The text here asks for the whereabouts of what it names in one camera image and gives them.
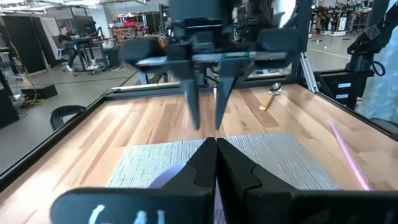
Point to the black chair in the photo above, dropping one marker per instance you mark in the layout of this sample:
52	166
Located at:
66	109

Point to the black rig frame post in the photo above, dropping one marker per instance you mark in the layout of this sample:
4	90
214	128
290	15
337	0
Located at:
303	31

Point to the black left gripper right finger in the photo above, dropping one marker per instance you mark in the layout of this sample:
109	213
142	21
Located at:
280	205

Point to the black rolling desk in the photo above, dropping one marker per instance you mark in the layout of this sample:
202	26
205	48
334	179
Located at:
88	42

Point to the black box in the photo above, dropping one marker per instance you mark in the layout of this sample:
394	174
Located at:
38	91

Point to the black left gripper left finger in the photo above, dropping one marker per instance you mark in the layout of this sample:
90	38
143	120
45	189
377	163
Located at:
140	205

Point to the translucent plastic sheet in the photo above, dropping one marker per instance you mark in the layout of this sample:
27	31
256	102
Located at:
385	77

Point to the black partition panel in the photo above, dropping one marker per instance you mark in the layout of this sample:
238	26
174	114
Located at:
25	40

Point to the pink drinking straw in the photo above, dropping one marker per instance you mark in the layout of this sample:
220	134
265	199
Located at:
349	156

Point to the grey woven placemat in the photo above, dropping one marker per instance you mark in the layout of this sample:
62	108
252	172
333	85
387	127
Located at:
280	155

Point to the shelf with red bins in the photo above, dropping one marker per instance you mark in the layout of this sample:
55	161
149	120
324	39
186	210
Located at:
130	28

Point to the silver diagonal brace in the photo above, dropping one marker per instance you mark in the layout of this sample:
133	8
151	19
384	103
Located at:
309	74

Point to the person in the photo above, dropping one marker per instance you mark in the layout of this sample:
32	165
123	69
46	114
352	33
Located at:
65	39

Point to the black cabinet with white labels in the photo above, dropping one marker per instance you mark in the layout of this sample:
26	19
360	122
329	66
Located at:
345	90

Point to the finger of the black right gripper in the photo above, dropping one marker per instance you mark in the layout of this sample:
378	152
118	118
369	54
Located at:
186	68
227	77

